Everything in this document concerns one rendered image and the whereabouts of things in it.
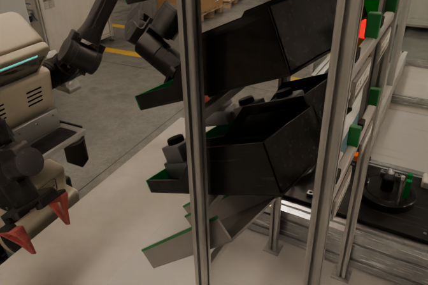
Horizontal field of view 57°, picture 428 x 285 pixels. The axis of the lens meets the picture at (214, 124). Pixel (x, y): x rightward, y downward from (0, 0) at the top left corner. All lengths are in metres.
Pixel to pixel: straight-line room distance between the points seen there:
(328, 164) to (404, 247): 0.58
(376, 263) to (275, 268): 0.23
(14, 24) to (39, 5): 3.76
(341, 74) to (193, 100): 0.18
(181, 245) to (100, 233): 0.46
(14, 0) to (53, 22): 1.08
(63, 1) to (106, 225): 4.21
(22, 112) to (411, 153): 1.24
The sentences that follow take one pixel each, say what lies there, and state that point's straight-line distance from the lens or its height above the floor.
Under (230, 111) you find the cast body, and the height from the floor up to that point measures 1.26.
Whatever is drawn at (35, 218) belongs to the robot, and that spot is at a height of 0.80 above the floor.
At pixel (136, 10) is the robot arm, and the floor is 1.42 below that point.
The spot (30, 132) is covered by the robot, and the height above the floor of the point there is 1.07.
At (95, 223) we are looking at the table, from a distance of 1.18.
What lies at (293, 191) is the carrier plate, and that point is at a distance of 1.06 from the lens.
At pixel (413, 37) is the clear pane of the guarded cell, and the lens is 2.31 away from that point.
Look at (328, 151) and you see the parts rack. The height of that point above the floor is 1.39.
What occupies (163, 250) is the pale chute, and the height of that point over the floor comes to 1.06.
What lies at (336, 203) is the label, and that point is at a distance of 0.53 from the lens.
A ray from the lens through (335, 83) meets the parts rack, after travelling 0.40.
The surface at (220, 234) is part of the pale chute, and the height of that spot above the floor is 1.19.
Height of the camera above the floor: 1.62
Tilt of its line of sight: 29 degrees down
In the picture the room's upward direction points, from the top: 2 degrees counter-clockwise
